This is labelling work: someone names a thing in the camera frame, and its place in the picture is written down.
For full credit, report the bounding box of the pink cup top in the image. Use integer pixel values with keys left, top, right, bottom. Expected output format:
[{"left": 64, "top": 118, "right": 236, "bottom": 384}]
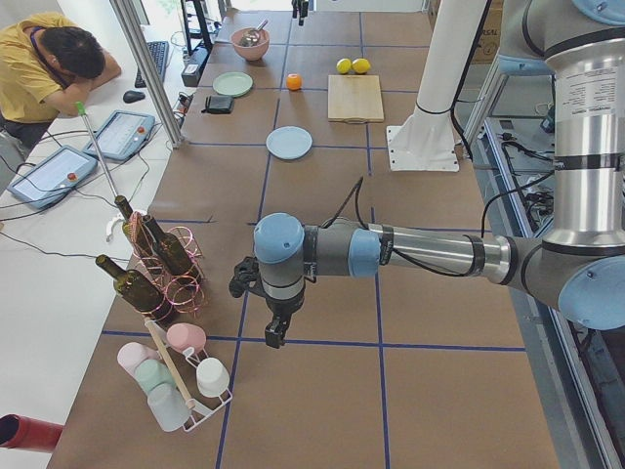
[{"left": 166, "top": 322, "right": 207, "bottom": 354}]

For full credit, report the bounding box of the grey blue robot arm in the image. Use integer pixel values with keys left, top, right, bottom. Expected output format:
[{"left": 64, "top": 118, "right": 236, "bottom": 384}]
[{"left": 252, "top": 1, "right": 624, "bottom": 348}]

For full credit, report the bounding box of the light green plate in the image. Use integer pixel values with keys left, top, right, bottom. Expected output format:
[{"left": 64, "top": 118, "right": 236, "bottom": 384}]
[{"left": 212, "top": 71, "right": 254, "bottom": 98}]

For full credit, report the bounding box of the wooden stick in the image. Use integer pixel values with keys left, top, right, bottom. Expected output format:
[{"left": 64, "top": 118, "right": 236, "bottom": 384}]
[{"left": 145, "top": 320, "right": 195, "bottom": 409}]

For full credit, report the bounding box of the black keyboard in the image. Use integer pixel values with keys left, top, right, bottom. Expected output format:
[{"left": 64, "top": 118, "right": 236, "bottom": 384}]
[{"left": 134, "top": 40, "right": 171, "bottom": 90}]

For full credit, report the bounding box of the cardboard box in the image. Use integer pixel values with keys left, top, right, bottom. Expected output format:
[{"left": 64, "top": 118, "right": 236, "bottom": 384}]
[{"left": 426, "top": 0, "right": 505, "bottom": 65}]

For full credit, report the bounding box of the yellow lemon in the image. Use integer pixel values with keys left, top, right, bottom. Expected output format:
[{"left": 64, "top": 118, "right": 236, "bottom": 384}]
[
  {"left": 352, "top": 58, "right": 371, "bottom": 74},
  {"left": 336, "top": 58, "right": 353, "bottom": 75}
]

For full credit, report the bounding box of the mint green cup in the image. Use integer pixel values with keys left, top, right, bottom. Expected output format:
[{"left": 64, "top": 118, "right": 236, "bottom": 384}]
[{"left": 134, "top": 359, "right": 175, "bottom": 395}]

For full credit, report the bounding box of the black camera cable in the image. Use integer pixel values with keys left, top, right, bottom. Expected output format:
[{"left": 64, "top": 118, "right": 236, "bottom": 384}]
[{"left": 319, "top": 176, "right": 558, "bottom": 278}]

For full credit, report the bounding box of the metal scoop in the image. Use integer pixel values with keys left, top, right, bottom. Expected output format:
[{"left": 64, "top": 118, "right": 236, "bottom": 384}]
[{"left": 238, "top": 19, "right": 269, "bottom": 47}]

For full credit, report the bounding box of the pale pink cup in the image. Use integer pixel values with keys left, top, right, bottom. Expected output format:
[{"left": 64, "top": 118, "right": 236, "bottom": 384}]
[{"left": 116, "top": 342, "right": 160, "bottom": 377}]

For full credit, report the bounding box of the aluminium frame post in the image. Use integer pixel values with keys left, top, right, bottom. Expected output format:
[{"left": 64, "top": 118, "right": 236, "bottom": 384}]
[{"left": 109, "top": 0, "right": 184, "bottom": 149}]

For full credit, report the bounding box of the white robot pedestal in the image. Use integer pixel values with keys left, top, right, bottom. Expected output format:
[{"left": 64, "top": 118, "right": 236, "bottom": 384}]
[{"left": 387, "top": 0, "right": 489, "bottom": 172}]

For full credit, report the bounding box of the teach pendant tablet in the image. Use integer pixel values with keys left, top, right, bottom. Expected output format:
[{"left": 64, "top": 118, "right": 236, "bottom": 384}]
[
  {"left": 8, "top": 146, "right": 97, "bottom": 209},
  {"left": 95, "top": 110, "right": 155, "bottom": 162}
]

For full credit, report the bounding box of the middle dark wine bottle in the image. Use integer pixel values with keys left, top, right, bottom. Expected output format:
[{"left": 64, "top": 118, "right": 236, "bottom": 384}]
[{"left": 143, "top": 215, "right": 198, "bottom": 278}]

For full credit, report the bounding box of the orange fruit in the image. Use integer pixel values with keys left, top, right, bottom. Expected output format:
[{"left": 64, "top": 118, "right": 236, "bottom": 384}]
[{"left": 285, "top": 73, "right": 303, "bottom": 91}]

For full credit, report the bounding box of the front dark wine bottle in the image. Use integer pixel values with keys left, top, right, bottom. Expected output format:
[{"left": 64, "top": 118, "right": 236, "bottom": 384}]
[{"left": 96, "top": 254, "right": 172, "bottom": 320}]

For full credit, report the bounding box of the near teach pendant tablet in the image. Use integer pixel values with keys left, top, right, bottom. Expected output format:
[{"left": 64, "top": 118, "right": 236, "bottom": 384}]
[{"left": 8, "top": 146, "right": 97, "bottom": 209}]

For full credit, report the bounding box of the metal rod green tip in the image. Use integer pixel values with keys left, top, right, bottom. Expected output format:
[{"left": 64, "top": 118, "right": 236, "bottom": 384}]
[{"left": 74, "top": 101, "right": 118, "bottom": 198}]

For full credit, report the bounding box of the pink bowl with ice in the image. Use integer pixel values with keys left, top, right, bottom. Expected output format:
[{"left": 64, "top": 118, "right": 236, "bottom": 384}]
[{"left": 230, "top": 27, "right": 270, "bottom": 62}]

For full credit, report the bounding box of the copper wire bottle rack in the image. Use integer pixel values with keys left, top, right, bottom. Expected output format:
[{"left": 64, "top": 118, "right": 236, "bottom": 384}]
[{"left": 123, "top": 211, "right": 207, "bottom": 318}]

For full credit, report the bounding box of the white cup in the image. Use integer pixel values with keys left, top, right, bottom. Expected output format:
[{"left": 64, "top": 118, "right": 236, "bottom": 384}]
[{"left": 196, "top": 358, "right": 229, "bottom": 398}]

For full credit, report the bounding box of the right yellow lemon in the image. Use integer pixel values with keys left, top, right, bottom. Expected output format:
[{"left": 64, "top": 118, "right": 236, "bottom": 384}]
[{"left": 352, "top": 58, "right": 371, "bottom": 74}]

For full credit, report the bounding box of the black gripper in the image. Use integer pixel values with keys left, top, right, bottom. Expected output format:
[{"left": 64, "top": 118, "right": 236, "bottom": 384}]
[{"left": 265, "top": 292, "right": 305, "bottom": 349}]

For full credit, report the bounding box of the rear dark wine bottle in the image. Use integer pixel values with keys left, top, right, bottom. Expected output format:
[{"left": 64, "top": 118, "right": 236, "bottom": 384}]
[{"left": 114, "top": 194, "right": 153, "bottom": 258}]

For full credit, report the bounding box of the wooden cutting board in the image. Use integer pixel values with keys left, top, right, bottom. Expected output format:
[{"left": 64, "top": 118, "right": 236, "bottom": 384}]
[{"left": 327, "top": 74, "right": 385, "bottom": 123}]

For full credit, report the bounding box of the light blue plate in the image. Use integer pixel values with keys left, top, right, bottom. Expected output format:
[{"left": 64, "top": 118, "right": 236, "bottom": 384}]
[{"left": 266, "top": 126, "right": 313, "bottom": 160}]

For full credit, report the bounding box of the left yellow lemon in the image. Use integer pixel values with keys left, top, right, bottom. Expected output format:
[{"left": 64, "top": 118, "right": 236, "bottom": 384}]
[{"left": 336, "top": 58, "right": 353, "bottom": 75}]

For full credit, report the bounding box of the far teach pendant tablet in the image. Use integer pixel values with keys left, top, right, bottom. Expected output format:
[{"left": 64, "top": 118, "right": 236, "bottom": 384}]
[{"left": 95, "top": 110, "right": 155, "bottom": 162}]

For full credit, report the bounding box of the white wire cup rack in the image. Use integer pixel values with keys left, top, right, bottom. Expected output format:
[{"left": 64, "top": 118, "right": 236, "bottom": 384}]
[{"left": 145, "top": 320, "right": 232, "bottom": 433}]

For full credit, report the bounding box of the black computer mouse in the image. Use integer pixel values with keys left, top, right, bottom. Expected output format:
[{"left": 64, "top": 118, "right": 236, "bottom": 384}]
[{"left": 122, "top": 90, "right": 146, "bottom": 104}]

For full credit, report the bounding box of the dark wine bottle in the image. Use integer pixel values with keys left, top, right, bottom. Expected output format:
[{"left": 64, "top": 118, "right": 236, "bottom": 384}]
[
  {"left": 96, "top": 254, "right": 172, "bottom": 320},
  {"left": 143, "top": 215, "right": 198, "bottom": 278},
  {"left": 114, "top": 194, "right": 153, "bottom": 258}
]

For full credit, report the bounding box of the pale blue cup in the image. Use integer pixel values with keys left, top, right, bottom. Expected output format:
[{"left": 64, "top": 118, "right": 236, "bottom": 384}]
[{"left": 146, "top": 383, "right": 190, "bottom": 432}]

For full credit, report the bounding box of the person in yellow shirt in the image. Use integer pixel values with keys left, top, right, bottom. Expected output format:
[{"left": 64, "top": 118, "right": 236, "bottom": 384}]
[{"left": 1, "top": 12, "right": 121, "bottom": 149}]

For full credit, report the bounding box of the red cylinder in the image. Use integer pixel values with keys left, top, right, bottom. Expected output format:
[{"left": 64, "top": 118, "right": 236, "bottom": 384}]
[{"left": 1, "top": 414, "right": 64, "bottom": 453}]

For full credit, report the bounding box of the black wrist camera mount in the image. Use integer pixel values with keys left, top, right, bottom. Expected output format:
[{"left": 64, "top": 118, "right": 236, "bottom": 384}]
[{"left": 229, "top": 256, "right": 264, "bottom": 298}]

